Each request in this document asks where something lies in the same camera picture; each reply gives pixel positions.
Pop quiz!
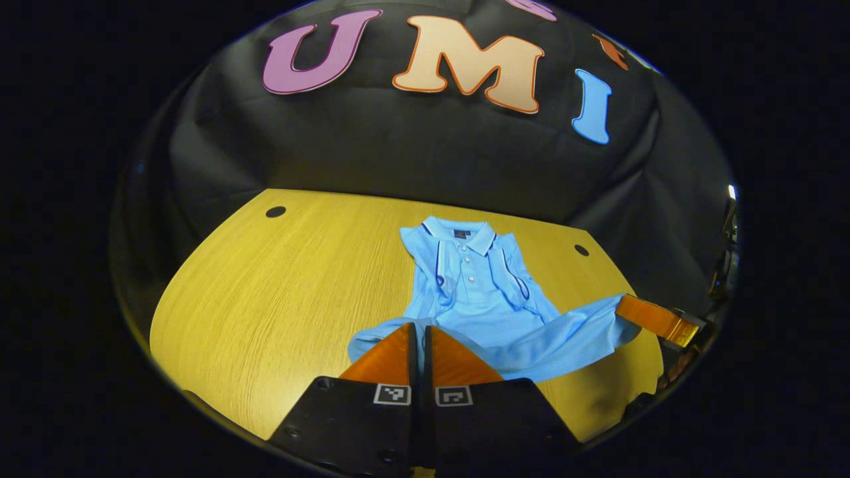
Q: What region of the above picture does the light blue T-shirt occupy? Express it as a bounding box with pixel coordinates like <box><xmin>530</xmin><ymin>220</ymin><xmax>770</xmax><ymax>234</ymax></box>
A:
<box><xmin>347</xmin><ymin>216</ymin><xmax>642</xmax><ymax>383</ymax></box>

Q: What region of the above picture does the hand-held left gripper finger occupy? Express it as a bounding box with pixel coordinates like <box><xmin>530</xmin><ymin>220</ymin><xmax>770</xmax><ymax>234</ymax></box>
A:
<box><xmin>268</xmin><ymin>321</ymin><xmax>420</xmax><ymax>478</ymax></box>
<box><xmin>419</xmin><ymin>323</ymin><xmax>582</xmax><ymax>478</ymax></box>

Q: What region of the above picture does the black backdrop cloth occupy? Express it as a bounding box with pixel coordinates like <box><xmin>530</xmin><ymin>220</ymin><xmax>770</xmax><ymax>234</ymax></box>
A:
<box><xmin>110</xmin><ymin>0</ymin><xmax>738</xmax><ymax>319</ymax></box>

